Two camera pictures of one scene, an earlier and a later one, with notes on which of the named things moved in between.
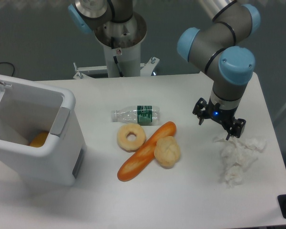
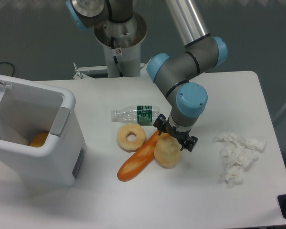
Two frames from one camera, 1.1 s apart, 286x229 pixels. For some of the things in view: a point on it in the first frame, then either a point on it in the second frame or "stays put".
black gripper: (215, 111) -> (162, 125)
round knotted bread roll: (167, 151) stays put
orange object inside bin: (39, 141) stays put
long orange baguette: (146, 154) stays put
